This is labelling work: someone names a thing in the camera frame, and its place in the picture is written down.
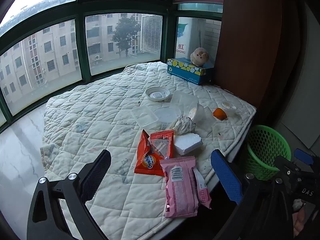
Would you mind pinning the red open snack wrapper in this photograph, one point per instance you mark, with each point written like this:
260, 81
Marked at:
162, 145

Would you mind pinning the beige apartment building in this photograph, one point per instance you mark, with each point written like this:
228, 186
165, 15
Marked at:
50, 55

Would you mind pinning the small round plastic lid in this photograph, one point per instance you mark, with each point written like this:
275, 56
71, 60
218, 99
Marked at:
157, 93

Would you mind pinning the clear ribbed plastic tray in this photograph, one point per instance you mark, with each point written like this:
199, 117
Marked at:
183, 100

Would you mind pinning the orange snack packet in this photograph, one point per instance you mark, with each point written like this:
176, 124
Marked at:
147, 162

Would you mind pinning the large pink snack packet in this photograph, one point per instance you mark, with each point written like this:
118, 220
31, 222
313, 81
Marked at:
180, 187

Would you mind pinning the large clear round lid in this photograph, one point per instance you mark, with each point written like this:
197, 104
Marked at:
166, 115

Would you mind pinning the beige plush toy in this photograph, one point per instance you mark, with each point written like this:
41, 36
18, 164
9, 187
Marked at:
200, 56

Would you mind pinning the clear pudding cup printed lid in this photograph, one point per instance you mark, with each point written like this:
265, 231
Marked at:
229, 106

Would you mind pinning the green tree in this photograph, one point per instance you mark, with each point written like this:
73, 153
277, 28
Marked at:
125, 32

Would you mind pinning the crumpled foil ball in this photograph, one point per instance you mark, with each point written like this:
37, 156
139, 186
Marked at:
184, 125

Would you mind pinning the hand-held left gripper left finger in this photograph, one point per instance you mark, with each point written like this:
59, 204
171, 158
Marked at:
96, 172

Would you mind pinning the dark green window frame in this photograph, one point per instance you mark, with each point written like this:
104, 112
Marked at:
82, 42

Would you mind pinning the brown wooden cabinet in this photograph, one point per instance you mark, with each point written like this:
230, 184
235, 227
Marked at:
247, 42

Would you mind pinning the clear plastic cup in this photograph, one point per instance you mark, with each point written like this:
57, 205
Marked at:
201, 117

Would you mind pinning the small pink snack wrapper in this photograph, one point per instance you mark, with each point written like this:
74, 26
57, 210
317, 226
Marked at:
202, 191

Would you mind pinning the clear rectangular plastic container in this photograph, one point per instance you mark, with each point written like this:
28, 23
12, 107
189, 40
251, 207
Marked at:
143, 117

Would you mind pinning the white printed carton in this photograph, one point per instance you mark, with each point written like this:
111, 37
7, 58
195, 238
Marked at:
184, 37

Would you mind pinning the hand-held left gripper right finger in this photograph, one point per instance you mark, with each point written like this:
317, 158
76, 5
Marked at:
226, 177

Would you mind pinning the blue dotted tissue box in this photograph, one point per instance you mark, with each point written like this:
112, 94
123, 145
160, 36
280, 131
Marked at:
185, 73

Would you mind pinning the white styrofoam piece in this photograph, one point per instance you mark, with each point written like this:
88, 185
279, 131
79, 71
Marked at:
187, 145

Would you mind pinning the white louvred outdoor unit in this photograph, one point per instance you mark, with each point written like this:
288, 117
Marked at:
151, 33

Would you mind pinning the green mesh plastic basket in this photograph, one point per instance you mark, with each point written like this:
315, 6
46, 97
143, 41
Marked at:
267, 152

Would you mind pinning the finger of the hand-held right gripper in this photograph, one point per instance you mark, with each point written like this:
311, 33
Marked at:
287, 166
303, 157

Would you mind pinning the white quilted mat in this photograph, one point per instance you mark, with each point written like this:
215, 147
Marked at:
100, 120

